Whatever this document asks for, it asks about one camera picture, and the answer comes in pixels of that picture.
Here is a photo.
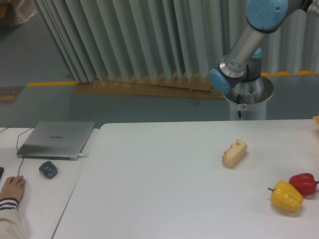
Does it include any person's hand on mouse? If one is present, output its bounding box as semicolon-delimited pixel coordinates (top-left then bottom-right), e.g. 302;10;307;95
0;176;26;203

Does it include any grey-green pleated curtain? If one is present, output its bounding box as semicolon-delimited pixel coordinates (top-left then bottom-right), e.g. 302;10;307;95
32;0;319;84

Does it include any beige toy bread slice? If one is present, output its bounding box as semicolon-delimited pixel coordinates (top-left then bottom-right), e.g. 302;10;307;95
222;139;247;167

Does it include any silver closed laptop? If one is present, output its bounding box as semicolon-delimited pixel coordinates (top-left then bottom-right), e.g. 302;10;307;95
16;121;95;160

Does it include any black small controller device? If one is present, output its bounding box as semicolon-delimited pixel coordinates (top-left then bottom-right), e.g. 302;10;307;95
39;161;58;179

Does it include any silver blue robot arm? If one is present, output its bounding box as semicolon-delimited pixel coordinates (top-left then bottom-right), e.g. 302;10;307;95
209;0;319;105

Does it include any yellow toy bell pepper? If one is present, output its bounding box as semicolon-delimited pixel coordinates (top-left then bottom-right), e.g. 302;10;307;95
268;181;304;213

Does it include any wooden basket edge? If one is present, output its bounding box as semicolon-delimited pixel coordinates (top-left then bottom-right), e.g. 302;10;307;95
313;116;319;127

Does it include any striped cuff beige sleeve forearm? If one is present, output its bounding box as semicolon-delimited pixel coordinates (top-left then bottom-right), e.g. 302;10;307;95
0;198;26;239

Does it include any black thin cable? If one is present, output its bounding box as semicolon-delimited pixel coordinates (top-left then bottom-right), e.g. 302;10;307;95
0;126;34;177

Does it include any red toy bell pepper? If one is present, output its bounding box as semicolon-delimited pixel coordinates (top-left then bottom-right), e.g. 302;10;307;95
289;173;319;196

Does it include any brown cardboard sheet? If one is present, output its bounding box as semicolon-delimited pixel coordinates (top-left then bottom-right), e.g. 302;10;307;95
73;80;224;104

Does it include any white usb cable plug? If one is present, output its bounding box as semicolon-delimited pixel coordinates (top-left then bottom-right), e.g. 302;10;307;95
78;153;89;158

